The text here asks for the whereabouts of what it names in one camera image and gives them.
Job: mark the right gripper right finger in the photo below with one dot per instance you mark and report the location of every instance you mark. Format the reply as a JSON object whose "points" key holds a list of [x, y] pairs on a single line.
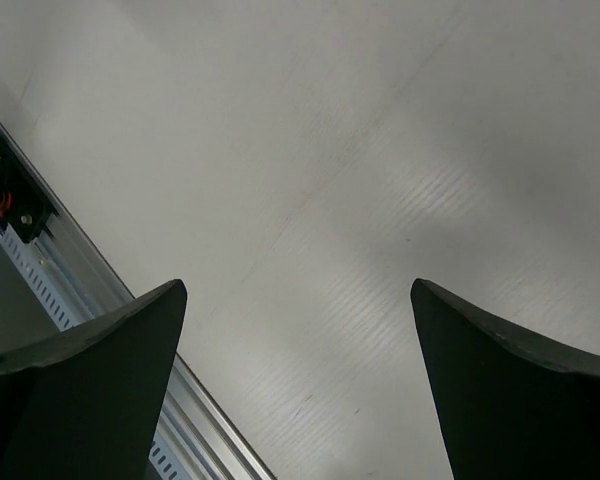
{"points": [[511, 403]]}

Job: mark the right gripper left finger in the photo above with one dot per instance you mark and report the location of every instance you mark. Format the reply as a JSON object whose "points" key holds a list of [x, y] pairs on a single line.
{"points": [[84, 403]]}

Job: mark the aluminium front rail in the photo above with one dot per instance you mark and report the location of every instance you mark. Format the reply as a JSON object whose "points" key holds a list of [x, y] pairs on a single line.
{"points": [[194, 427]]}

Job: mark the white slotted cable duct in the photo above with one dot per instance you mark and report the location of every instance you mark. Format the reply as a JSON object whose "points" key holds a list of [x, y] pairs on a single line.
{"points": [[66, 310]]}

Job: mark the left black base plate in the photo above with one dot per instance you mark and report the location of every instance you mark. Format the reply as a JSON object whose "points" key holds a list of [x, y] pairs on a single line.
{"points": [[23, 204]]}

